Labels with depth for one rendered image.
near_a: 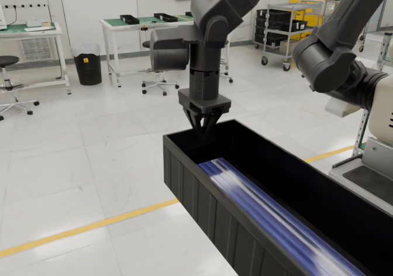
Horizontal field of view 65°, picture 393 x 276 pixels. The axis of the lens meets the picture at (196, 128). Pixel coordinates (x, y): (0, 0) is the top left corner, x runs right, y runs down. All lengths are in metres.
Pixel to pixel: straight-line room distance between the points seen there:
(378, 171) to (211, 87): 0.39
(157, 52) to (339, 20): 0.34
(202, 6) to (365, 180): 0.46
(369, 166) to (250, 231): 0.40
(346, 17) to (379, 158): 0.29
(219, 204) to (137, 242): 1.50
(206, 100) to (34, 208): 1.94
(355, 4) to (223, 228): 0.44
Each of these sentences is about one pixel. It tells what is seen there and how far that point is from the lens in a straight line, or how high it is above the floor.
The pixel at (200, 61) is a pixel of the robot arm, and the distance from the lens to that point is 0.55.
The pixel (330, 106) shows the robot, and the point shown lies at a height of 1.12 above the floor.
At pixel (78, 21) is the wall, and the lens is 5.68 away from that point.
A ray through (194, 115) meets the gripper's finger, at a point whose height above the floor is 1.17.
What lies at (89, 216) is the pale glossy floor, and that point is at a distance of 2.17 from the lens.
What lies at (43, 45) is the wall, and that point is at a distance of 5.71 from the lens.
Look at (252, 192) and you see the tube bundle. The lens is 0.56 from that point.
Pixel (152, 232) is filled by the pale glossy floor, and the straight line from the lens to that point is 1.98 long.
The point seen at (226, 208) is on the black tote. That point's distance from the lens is 0.45.
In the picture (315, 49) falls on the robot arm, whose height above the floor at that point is 1.27.
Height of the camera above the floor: 1.41
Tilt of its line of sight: 27 degrees down
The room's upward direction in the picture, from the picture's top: straight up
